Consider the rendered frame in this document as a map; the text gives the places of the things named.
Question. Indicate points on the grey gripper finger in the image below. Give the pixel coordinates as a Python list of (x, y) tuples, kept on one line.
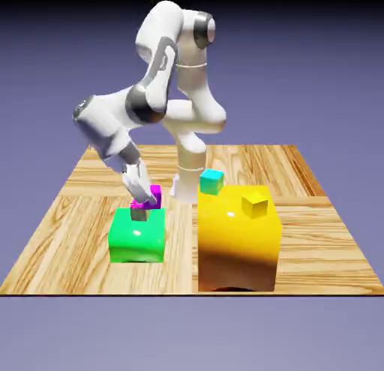
[(138, 214)]

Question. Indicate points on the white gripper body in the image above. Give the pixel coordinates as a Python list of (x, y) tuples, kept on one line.
[(137, 182)]

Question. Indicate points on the small magenta cube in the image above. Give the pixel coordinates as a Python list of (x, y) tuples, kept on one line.
[(155, 194)]

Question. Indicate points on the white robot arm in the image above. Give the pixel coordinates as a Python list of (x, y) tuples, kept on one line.
[(168, 77)]

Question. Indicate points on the small cyan cube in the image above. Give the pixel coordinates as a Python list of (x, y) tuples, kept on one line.
[(211, 182)]

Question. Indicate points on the small yellow cube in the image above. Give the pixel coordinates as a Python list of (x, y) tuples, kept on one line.
[(255, 205)]

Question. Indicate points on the large green box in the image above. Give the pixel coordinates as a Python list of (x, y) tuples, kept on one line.
[(136, 236)]

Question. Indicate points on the large yellow box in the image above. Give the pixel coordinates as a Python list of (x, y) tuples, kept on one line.
[(237, 236)]

